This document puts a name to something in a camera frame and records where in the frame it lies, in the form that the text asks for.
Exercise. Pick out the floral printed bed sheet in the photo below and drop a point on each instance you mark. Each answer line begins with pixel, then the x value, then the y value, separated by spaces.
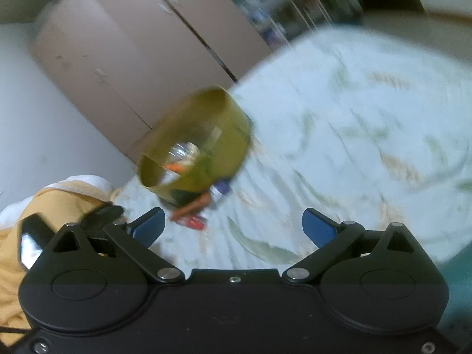
pixel 350 118

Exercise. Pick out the round gold tin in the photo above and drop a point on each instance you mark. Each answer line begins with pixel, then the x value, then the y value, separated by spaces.
pixel 228 129

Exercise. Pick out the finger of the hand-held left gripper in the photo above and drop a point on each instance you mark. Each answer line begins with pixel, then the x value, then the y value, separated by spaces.
pixel 103 215

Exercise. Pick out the small red packet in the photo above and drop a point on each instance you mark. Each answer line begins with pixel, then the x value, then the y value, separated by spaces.
pixel 195 223

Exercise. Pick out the white pillow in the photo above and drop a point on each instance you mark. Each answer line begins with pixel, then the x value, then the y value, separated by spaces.
pixel 88 182

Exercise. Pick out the orange tube with purple cap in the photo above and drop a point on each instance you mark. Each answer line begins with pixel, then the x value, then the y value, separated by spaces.
pixel 191 206

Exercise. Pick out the brown wardrobe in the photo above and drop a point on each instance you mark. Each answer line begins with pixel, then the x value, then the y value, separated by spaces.
pixel 129 44

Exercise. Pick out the white desk shelf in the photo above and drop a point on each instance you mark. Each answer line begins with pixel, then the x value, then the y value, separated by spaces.
pixel 280 7

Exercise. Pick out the yellow blanket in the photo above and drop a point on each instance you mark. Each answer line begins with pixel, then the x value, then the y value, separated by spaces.
pixel 11 284

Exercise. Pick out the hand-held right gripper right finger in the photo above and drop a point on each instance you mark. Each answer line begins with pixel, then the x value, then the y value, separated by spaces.
pixel 320 225

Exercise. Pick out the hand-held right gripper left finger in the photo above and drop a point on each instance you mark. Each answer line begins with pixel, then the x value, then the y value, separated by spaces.
pixel 149 225

